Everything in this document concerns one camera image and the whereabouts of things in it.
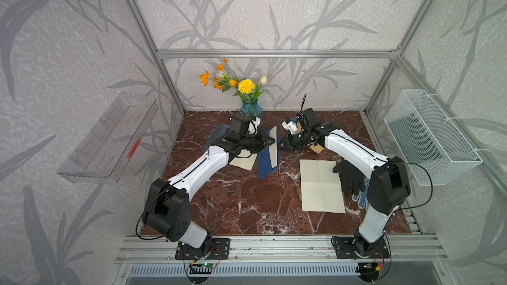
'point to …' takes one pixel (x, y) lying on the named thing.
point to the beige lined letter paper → (273, 148)
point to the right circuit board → (368, 270)
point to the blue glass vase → (253, 108)
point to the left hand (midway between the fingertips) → (276, 141)
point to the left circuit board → (203, 268)
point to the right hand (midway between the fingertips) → (274, 146)
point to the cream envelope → (244, 161)
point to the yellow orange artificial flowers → (224, 81)
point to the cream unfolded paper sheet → (321, 188)
